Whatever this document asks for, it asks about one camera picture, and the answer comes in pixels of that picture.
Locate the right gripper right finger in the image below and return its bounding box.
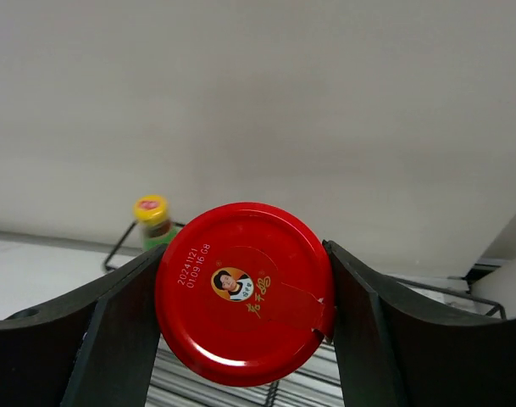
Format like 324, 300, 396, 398
323, 241, 516, 406

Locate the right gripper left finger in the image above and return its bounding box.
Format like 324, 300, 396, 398
0, 245, 166, 406

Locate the yellow cap chili sauce bottle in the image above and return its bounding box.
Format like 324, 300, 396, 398
133, 195, 181, 251

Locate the red lid chili jar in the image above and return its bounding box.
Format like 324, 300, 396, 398
155, 202, 336, 387

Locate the black wire rack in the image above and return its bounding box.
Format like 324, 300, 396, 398
102, 220, 508, 407

